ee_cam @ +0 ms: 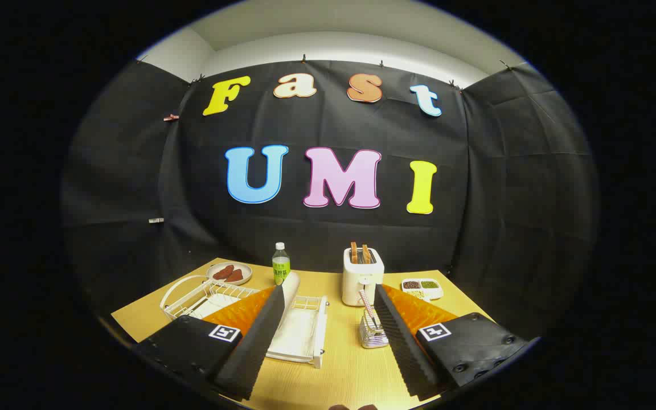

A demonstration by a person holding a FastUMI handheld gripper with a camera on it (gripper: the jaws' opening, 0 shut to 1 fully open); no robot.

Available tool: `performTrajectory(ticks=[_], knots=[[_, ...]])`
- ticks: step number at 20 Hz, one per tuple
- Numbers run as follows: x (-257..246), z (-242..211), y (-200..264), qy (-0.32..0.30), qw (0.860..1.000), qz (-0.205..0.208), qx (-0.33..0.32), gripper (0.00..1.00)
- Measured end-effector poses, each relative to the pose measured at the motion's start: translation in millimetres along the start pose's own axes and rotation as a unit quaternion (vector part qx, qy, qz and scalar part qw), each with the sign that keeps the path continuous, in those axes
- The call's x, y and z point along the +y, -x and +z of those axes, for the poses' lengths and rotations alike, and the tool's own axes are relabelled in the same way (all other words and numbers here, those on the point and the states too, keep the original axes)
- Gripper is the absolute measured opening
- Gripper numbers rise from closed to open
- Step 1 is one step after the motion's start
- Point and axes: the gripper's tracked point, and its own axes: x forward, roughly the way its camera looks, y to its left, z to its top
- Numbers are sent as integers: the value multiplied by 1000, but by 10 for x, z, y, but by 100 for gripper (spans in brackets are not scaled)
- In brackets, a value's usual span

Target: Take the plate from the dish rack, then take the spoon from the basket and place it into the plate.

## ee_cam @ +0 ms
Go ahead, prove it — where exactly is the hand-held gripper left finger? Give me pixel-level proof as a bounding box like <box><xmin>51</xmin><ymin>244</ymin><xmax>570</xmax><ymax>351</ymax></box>
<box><xmin>133</xmin><ymin>285</ymin><xmax>286</xmax><ymax>401</ymax></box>

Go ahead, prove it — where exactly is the white drip tray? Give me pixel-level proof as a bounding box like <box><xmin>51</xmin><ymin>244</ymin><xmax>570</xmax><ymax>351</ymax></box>
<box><xmin>191</xmin><ymin>293</ymin><xmax>329</xmax><ymax>369</ymax></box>

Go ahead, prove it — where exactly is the small beige plate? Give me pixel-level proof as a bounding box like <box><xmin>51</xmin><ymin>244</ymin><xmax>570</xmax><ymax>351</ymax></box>
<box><xmin>207</xmin><ymin>261</ymin><xmax>253</xmax><ymax>286</ymax></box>

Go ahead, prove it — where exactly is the grey-white plate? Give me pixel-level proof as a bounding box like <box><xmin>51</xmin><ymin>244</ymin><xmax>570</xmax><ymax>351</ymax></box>
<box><xmin>268</xmin><ymin>272</ymin><xmax>302</xmax><ymax>348</ymax></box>

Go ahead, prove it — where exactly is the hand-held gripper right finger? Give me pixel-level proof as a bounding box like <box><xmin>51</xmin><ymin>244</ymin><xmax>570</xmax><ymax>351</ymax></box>
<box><xmin>372</xmin><ymin>284</ymin><xmax>531</xmax><ymax>402</ymax></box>

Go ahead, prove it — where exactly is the silver wire basket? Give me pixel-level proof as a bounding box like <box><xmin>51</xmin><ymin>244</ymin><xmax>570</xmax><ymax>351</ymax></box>
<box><xmin>359</xmin><ymin>310</ymin><xmax>390</xmax><ymax>349</ymax></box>

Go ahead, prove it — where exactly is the white wire dish rack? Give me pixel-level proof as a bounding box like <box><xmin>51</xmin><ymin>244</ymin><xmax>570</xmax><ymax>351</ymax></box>
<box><xmin>160</xmin><ymin>275</ymin><xmax>329</xmax><ymax>369</ymax></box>

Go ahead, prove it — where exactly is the green label drink bottle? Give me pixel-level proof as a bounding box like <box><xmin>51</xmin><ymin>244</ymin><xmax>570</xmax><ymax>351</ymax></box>
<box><xmin>272</xmin><ymin>242</ymin><xmax>291</xmax><ymax>286</ymax></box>

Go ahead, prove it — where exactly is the white toaster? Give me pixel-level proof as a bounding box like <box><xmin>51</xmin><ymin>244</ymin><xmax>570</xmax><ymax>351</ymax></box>
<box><xmin>342</xmin><ymin>247</ymin><xmax>386</xmax><ymax>307</ymax></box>

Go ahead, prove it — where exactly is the red checkered handle spoon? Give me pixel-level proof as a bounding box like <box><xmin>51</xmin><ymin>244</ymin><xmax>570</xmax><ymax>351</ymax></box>
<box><xmin>359</xmin><ymin>288</ymin><xmax>383</xmax><ymax>337</ymax></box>

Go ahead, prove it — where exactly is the white divided dish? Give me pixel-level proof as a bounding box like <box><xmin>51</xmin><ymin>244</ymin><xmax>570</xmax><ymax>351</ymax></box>
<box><xmin>401</xmin><ymin>278</ymin><xmax>444</xmax><ymax>301</ymax></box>

